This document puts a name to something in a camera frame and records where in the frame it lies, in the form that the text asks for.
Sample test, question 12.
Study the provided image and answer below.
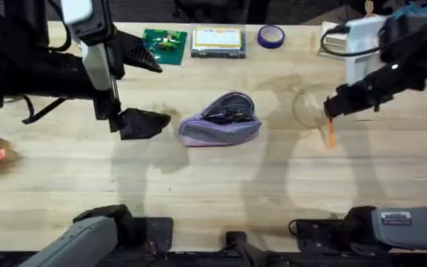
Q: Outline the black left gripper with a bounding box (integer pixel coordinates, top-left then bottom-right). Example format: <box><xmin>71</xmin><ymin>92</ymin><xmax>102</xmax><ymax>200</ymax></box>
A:
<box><xmin>27</xmin><ymin>28</ymin><xmax>173</xmax><ymax>141</ymax></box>

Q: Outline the orange pen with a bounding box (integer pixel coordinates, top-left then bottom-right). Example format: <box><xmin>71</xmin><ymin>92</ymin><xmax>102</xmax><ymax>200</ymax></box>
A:
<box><xmin>326</xmin><ymin>116</ymin><xmax>337</xmax><ymax>148</ymax></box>

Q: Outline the purple zip bag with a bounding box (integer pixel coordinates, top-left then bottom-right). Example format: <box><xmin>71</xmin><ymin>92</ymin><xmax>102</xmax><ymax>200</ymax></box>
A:
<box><xmin>177</xmin><ymin>90</ymin><xmax>263</xmax><ymax>148</ymax></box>

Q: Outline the green board with toy blocks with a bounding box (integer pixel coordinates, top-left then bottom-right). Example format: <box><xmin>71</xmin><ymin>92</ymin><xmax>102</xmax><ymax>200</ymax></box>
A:
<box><xmin>141</xmin><ymin>28</ymin><xmax>188</xmax><ymax>66</ymax></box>

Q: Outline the stack of pale booklets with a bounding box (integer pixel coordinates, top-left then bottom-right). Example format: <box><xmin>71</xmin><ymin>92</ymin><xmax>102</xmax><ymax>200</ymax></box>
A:
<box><xmin>317</xmin><ymin>21</ymin><xmax>350</xmax><ymax>59</ymax></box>

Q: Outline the white box device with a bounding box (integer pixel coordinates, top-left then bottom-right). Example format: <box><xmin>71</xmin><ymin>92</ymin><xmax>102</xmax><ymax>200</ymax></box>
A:
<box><xmin>345</xmin><ymin>15</ymin><xmax>388</xmax><ymax>85</ymax></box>

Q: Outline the clear box with yellow card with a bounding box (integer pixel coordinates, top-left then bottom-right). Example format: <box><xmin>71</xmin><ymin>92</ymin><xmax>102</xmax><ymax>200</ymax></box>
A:
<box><xmin>190</xmin><ymin>25</ymin><xmax>248</xmax><ymax>60</ymax></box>

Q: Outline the blue tape roll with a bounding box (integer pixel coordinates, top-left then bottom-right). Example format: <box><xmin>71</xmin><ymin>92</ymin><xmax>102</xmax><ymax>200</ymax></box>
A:
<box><xmin>256</xmin><ymin>24</ymin><xmax>286</xmax><ymax>50</ymax></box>

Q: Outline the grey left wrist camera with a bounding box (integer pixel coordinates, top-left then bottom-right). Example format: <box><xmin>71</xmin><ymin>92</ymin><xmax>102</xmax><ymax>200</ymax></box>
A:
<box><xmin>80</xmin><ymin>41</ymin><xmax>114</xmax><ymax>93</ymax></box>

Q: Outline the black strap cable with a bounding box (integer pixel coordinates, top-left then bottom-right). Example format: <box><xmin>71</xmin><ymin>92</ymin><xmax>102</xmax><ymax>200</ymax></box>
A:
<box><xmin>21</xmin><ymin>94</ymin><xmax>68</xmax><ymax>125</ymax></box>

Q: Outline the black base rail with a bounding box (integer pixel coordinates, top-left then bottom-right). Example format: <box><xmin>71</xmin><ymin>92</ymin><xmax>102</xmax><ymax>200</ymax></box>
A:
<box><xmin>98</xmin><ymin>217</ymin><xmax>400</xmax><ymax>267</ymax></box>

